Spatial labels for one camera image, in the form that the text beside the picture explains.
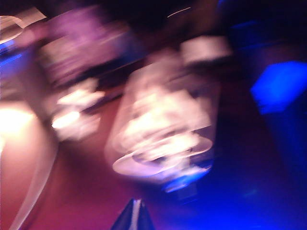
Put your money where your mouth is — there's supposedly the long white cable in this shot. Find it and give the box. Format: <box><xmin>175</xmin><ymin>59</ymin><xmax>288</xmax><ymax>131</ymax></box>
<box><xmin>8</xmin><ymin>141</ymin><xmax>59</xmax><ymax>230</ymax></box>

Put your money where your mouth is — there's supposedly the translucent plastic storage box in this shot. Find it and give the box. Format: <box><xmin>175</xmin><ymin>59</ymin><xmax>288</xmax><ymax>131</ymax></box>
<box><xmin>106</xmin><ymin>54</ymin><xmax>218</xmax><ymax>185</ymax></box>

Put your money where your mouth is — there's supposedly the white insulated water bottle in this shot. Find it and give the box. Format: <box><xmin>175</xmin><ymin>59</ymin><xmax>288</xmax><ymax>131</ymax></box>
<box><xmin>35</xmin><ymin>7</ymin><xmax>137</xmax><ymax>142</ymax></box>

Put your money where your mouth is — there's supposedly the white power adapter block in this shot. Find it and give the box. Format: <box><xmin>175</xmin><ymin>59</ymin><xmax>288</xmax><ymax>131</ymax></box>
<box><xmin>179</xmin><ymin>35</ymin><xmax>233</xmax><ymax>67</ymax></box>

